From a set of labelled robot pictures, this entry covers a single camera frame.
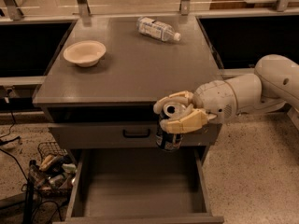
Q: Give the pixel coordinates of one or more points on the clear plastic water bottle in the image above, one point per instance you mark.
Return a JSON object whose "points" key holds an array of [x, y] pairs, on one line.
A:
{"points": [[157, 29]]}

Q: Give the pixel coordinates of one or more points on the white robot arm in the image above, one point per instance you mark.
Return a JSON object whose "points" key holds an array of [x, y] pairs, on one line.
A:
{"points": [[274, 83]]}

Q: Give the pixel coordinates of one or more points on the grey top drawer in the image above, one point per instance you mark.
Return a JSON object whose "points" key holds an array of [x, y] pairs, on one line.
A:
{"points": [[84, 135]]}

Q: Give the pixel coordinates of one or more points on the black wire basket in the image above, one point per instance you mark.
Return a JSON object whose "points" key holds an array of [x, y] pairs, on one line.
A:
{"points": [[55, 175]]}

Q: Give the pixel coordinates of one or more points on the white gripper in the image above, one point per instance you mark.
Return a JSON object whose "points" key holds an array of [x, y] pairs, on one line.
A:
{"points": [[215, 99]]}

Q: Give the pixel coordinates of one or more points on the grey drawer cabinet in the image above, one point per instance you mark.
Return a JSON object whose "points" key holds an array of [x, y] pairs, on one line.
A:
{"points": [[135, 72]]}

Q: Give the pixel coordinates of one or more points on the black drawer handle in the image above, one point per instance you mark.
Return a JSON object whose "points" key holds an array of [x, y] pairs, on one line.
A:
{"points": [[143, 134]]}

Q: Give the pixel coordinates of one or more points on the blue pepsi can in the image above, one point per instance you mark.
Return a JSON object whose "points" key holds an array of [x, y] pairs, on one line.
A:
{"points": [[168, 141]]}

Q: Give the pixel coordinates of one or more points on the grey open middle drawer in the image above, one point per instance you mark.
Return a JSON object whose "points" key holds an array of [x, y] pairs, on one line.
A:
{"points": [[139, 186]]}

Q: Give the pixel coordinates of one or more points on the white paper bowl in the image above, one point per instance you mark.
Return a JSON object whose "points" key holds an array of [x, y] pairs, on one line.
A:
{"points": [[85, 53]]}

